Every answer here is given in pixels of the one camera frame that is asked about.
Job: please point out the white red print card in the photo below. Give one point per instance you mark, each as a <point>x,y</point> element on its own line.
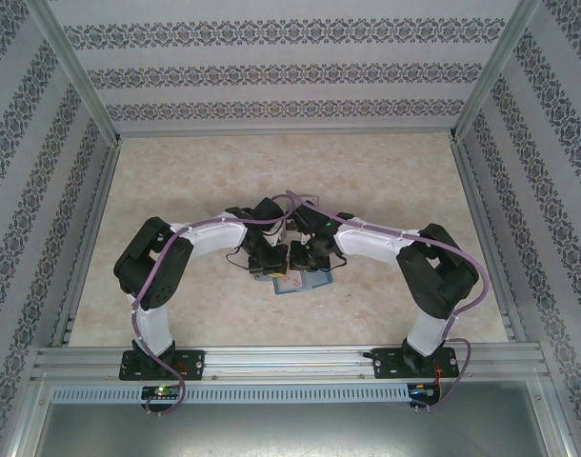
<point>290,283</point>

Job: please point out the blue card holder wallet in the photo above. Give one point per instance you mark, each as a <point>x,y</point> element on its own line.
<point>319,281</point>

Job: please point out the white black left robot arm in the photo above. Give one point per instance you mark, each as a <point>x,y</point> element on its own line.
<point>214,238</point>

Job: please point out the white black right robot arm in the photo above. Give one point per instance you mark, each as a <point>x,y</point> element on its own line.
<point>371,240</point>

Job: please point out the steel sheet panel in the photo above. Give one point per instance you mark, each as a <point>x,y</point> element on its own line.
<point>290,428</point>

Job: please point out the aluminium front mounting rail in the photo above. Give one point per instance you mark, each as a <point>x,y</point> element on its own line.
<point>290,364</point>

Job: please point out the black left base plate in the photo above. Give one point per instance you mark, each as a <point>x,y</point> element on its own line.
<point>195,364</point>

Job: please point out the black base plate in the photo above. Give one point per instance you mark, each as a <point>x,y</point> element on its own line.
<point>195,364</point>
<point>386,364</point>

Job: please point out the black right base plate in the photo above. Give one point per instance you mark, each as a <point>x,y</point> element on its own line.
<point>386,364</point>

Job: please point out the aluminium table side rail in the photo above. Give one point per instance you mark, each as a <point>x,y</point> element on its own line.
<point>88,238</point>
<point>488,238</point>

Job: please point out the aluminium frame post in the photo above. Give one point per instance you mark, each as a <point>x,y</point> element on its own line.
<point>76,66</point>
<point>497,66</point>

